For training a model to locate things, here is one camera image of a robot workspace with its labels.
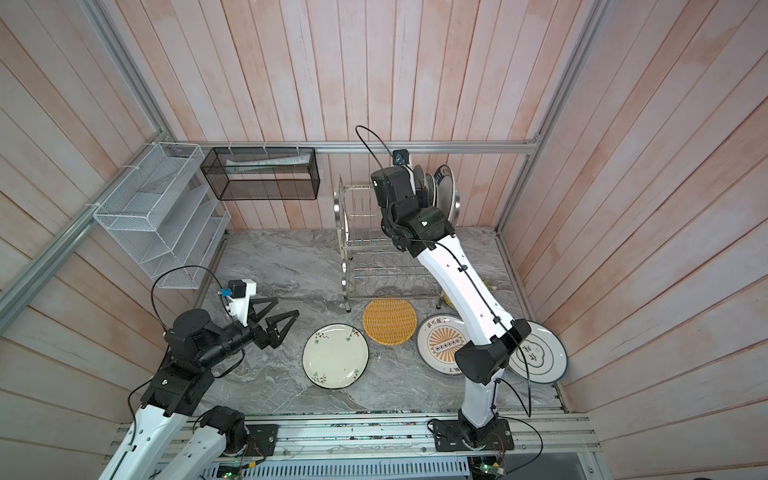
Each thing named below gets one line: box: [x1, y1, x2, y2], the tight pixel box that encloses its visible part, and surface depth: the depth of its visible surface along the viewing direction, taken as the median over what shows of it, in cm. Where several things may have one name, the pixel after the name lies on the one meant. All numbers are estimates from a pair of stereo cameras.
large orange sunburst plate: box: [416, 313, 470, 376], surface depth 92 cm
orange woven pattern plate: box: [362, 298, 417, 346], surface depth 97 cm
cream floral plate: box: [301, 323, 369, 390], surface depth 89 cm
